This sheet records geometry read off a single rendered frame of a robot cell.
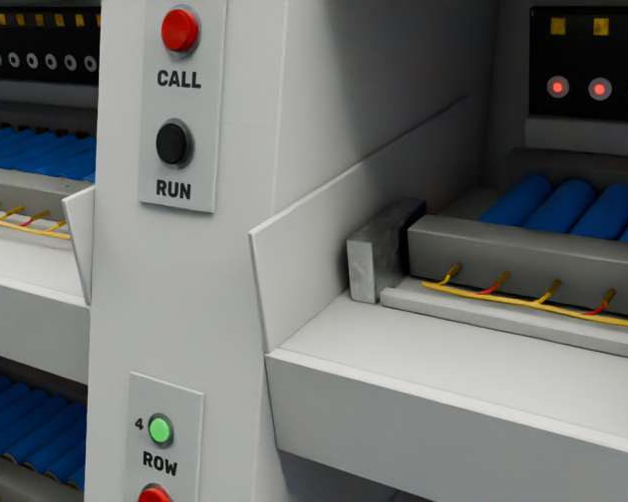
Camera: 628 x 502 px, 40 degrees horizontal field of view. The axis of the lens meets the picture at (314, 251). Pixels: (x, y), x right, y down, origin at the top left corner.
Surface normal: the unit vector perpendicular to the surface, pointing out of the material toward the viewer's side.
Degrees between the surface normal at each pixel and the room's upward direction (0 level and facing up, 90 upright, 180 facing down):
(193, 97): 90
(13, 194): 108
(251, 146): 90
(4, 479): 18
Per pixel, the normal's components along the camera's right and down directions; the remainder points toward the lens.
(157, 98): -0.54, 0.09
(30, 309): -0.54, 0.40
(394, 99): 0.83, 0.15
